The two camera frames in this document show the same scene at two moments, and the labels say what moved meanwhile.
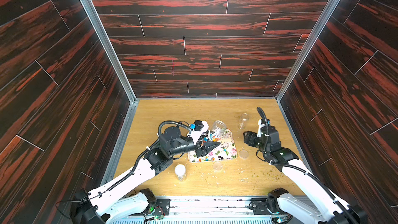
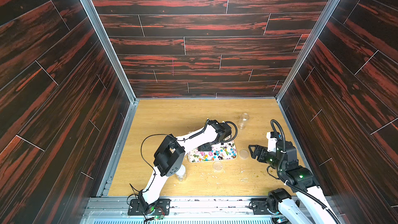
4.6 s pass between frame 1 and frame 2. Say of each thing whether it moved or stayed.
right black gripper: moved
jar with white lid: stayed
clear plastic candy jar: stayed
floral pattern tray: stayed
